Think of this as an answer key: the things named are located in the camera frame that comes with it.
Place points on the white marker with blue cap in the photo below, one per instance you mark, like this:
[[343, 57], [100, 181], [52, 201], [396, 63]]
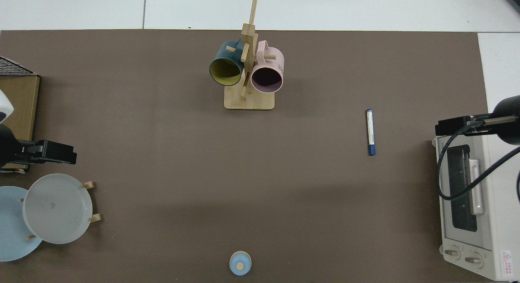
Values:
[[370, 132]]

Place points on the wooden plate rack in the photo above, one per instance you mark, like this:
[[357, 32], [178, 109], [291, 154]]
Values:
[[90, 185]]

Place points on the grey plate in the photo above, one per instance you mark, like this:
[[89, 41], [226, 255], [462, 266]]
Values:
[[57, 210]]

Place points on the light blue plate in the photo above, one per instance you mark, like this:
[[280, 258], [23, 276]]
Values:
[[12, 234]]

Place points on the pale toaster oven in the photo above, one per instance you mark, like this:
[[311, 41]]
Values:
[[493, 234]]

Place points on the brown table cloth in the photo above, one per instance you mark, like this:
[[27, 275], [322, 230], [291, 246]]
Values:
[[183, 153]]

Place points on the pink cup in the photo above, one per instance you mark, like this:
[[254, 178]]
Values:
[[277, 59]]

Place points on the dark teal cup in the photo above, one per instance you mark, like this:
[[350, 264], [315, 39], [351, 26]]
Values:
[[219, 55]]

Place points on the wooden cup stand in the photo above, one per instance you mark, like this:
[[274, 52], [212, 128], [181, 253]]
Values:
[[254, 102]]

